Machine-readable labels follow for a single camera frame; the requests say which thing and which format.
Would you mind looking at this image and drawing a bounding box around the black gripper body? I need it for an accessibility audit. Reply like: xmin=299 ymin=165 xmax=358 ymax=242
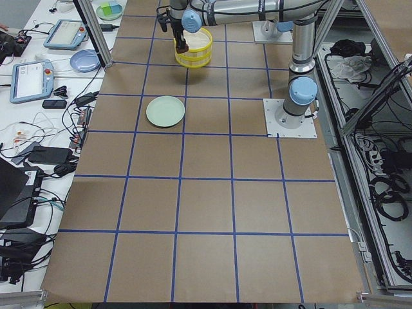
xmin=156 ymin=8 xmax=185 ymax=33

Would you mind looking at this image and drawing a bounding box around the brown steamed bun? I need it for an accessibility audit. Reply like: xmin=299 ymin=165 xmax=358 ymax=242
xmin=175 ymin=46 xmax=189 ymax=54

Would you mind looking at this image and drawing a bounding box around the yellow rimmed steamer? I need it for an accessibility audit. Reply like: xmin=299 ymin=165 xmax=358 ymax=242
xmin=176 ymin=28 xmax=212 ymax=58
xmin=174 ymin=51 xmax=212 ymax=69

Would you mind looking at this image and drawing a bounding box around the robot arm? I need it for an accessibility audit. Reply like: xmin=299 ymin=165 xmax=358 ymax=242
xmin=262 ymin=20 xmax=294 ymax=35
xmin=156 ymin=0 xmax=323 ymax=129

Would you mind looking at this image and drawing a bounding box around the green plate with blocks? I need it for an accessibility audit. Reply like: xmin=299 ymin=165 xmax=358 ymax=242
xmin=96 ymin=1 xmax=124 ymax=21

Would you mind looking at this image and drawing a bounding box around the light green plate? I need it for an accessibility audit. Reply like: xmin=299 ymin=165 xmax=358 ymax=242
xmin=145 ymin=96 xmax=185 ymax=127

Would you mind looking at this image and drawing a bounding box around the blue plate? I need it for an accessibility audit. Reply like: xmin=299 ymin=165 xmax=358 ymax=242
xmin=70 ymin=50 xmax=100 ymax=73

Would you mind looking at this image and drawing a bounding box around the upper teach pendant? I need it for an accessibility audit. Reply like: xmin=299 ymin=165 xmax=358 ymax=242
xmin=43 ymin=19 xmax=87 ymax=50

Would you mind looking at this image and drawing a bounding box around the teach pendant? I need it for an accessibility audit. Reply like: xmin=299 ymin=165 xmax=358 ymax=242
xmin=43 ymin=19 xmax=87 ymax=50
xmin=10 ymin=60 xmax=54 ymax=104

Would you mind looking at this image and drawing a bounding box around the black phone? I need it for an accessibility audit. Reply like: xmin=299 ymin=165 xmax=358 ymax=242
xmin=42 ymin=99 xmax=67 ymax=109

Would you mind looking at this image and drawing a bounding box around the lower teach pendant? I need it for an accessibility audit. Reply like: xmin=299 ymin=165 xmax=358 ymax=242
xmin=10 ymin=60 xmax=54 ymax=104

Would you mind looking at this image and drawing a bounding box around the white crumpled cloth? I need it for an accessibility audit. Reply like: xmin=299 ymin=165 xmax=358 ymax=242
xmin=331 ymin=55 xmax=372 ymax=83

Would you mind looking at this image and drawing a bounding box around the black power adapter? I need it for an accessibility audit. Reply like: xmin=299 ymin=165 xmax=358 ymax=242
xmin=28 ymin=146 xmax=73 ymax=165

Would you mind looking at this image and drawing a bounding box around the black laptop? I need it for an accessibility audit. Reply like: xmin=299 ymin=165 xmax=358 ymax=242
xmin=1 ymin=159 xmax=43 ymax=229

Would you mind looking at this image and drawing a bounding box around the aluminium frame post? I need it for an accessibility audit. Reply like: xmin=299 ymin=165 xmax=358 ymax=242
xmin=73 ymin=0 xmax=113 ymax=70

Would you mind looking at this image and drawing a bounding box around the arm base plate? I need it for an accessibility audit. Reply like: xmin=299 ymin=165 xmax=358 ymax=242
xmin=263 ymin=98 xmax=317 ymax=139
xmin=252 ymin=21 xmax=293 ymax=45

